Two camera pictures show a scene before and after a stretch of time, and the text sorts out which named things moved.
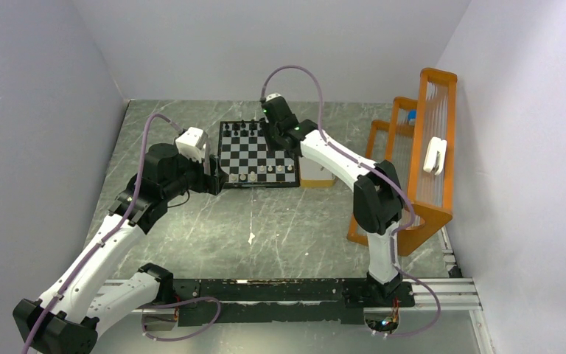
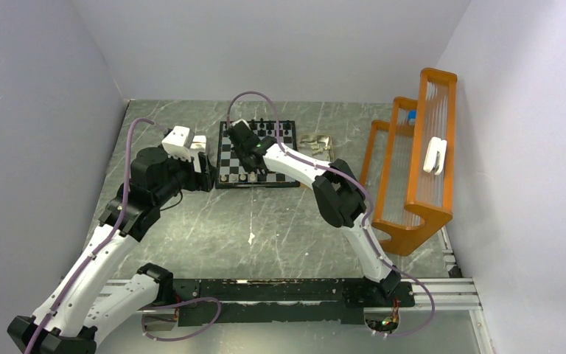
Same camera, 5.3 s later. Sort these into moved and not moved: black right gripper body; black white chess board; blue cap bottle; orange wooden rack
Moved: black right gripper body
Not moved: black white chess board; blue cap bottle; orange wooden rack
